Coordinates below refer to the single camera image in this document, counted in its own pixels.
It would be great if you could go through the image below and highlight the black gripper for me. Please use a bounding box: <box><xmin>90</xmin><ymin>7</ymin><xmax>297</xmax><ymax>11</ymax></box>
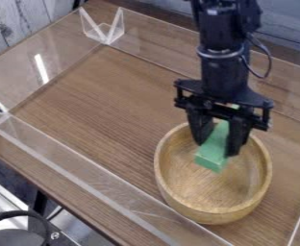
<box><xmin>171</xmin><ymin>51</ymin><xmax>276</xmax><ymax>158</ymax></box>

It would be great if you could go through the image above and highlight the green rectangular block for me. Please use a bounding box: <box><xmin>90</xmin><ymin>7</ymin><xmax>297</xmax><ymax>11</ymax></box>
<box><xmin>193</xmin><ymin>120</ymin><xmax>229</xmax><ymax>173</ymax></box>

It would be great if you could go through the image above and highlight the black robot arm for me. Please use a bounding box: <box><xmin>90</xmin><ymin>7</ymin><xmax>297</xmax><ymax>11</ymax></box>
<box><xmin>174</xmin><ymin>0</ymin><xmax>273</xmax><ymax>157</ymax></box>

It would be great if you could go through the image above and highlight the brown wooden bowl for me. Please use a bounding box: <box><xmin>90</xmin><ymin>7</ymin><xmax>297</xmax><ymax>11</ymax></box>
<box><xmin>153</xmin><ymin>123</ymin><xmax>273</xmax><ymax>225</ymax></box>

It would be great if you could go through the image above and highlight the black metal table leg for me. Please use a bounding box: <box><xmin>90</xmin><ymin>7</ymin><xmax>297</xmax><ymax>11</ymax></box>
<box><xmin>33</xmin><ymin>190</ymin><xmax>49</xmax><ymax>215</ymax></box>

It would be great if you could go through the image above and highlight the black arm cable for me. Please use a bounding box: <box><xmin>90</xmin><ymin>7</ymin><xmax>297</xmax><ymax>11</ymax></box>
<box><xmin>241</xmin><ymin>32</ymin><xmax>273</xmax><ymax>80</ymax></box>

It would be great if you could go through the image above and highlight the clear acrylic tray wall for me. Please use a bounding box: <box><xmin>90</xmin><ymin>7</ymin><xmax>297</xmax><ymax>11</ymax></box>
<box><xmin>0</xmin><ymin>2</ymin><xmax>300</xmax><ymax>246</ymax></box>

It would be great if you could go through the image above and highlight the clear acrylic corner bracket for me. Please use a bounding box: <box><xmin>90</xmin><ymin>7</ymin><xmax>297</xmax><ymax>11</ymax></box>
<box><xmin>78</xmin><ymin>8</ymin><xmax>123</xmax><ymax>45</ymax></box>

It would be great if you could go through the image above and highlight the black cable on floor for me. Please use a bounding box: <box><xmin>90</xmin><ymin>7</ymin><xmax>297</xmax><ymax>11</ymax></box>
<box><xmin>0</xmin><ymin>209</ymin><xmax>50</xmax><ymax>246</ymax></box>

